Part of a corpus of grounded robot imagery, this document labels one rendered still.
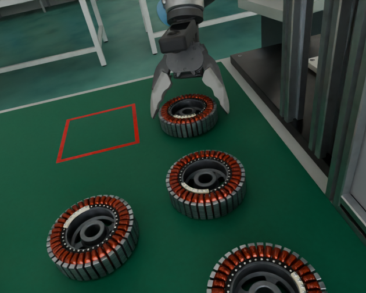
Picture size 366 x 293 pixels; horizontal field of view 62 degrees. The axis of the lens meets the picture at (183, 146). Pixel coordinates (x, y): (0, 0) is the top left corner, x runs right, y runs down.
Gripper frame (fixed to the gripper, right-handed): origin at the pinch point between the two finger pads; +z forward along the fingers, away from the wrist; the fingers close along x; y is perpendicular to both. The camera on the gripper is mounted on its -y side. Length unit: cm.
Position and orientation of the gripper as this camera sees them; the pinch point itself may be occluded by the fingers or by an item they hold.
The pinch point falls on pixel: (189, 117)
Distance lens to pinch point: 59.1
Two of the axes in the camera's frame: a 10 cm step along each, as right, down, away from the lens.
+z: 0.6, 10.0, 0.8
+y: 2.1, -0.9, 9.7
